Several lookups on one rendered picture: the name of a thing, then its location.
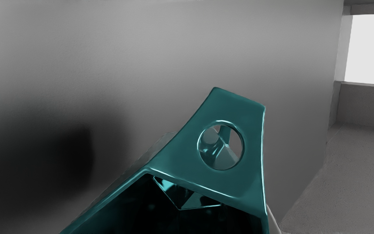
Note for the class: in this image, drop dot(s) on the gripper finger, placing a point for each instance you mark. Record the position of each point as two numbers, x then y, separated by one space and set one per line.
272 226

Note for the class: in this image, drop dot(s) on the teal faceted mug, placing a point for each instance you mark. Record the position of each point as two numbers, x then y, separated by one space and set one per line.
180 162

